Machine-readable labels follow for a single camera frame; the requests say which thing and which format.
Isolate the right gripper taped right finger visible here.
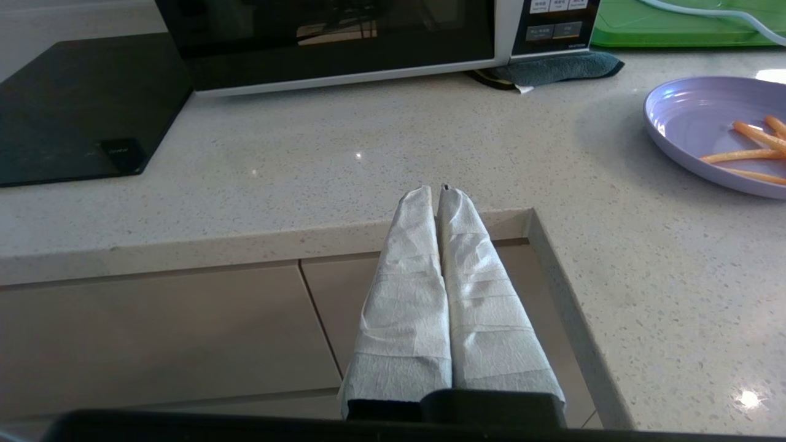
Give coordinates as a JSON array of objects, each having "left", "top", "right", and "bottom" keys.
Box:
[{"left": 435, "top": 184, "right": 567, "bottom": 406}]

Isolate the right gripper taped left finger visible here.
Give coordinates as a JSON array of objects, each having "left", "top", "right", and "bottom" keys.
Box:
[{"left": 340, "top": 185, "right": 453, "bottom": 419}]

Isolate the purple plastic plate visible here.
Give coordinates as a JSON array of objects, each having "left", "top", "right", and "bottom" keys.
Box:
[{"left": 643, "top": 76, "right": 786, "bottom": 201}]

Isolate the black silver microwave oven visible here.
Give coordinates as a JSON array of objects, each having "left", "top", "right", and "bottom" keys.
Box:
[{"left": 508, "top": 0, "right": 603, "bottom": 63}]

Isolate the dark cloth pad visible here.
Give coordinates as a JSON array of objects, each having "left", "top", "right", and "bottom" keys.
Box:
[{"left": 469, "top": 50, "right": 626, "bottom": 94}]

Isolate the green plastic cutting board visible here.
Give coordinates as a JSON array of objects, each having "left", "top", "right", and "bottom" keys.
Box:
[{"left": 590, "top": 0, "right": 786, "bottom": 49}]

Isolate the black glass induction cooktop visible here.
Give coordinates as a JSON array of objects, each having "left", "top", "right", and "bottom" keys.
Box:
[{"left": 0, "top": 32, "right": 195, "bottom": 188}]

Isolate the white power cable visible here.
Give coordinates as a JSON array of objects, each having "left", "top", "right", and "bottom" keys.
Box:
[{"left": 639, "top": 0, "right": 786, "bottom": 47}]

